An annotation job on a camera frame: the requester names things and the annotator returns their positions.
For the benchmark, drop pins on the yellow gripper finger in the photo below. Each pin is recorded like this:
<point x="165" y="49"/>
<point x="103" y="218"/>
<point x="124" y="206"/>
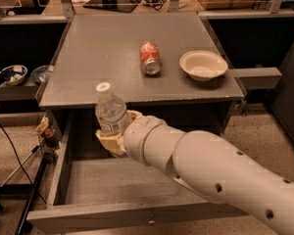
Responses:
<point x="132" y="115"/>
<point x="114" y="144"/>

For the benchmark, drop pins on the blue bowl on shelf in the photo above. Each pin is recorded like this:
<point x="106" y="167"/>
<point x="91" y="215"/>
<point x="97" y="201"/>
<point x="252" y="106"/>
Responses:
<point x="41" y="74"/>

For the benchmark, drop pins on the white paper bowl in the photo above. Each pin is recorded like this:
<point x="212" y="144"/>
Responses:
<point x="203" y="65"/>

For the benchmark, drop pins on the grey drawer cabinet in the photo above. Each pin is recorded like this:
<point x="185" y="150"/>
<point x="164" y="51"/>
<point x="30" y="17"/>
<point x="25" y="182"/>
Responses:
<point x="139" y="55"/>

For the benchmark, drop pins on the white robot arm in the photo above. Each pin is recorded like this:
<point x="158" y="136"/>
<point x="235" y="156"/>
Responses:
<point x="208" y="166"/>

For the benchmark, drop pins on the black monitor stand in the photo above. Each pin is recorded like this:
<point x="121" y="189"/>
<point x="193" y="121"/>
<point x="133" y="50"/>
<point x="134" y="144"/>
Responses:
<point x="123" y="6"/>

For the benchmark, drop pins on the open grey top drawer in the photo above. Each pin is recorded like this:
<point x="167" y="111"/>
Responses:
<point x="92" y="191"/>

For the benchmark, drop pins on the red soda can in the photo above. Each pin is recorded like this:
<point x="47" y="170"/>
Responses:
<point x="150" y="60"/>

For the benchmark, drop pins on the snack bags on floor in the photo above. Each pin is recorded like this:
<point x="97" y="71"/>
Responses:
<point x="49" y="136"/>

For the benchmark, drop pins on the bowl with small items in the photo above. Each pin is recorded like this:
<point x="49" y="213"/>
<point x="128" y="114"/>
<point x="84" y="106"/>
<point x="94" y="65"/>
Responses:
<point x="13" y="75"/>

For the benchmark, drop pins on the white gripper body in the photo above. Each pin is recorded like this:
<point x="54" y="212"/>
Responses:
<point x="136" y="136"/>

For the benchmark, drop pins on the clear plastic tea bottle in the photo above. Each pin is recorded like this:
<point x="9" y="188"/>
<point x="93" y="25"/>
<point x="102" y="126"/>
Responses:
<point x="110" y="110"/>

